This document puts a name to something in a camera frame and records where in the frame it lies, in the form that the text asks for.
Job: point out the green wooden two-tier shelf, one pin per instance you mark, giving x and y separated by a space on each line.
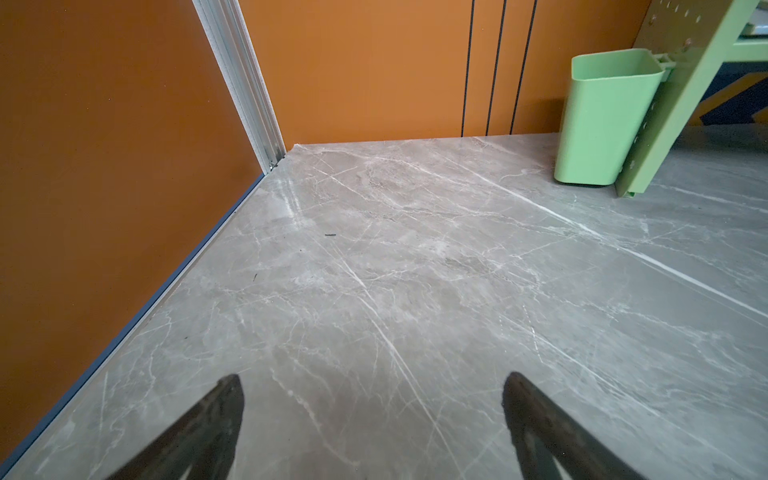
698 37

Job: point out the small green box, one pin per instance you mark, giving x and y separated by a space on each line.
609 96

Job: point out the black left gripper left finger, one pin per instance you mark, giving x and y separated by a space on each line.
199 445

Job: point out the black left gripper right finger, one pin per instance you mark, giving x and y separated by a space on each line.
549 442

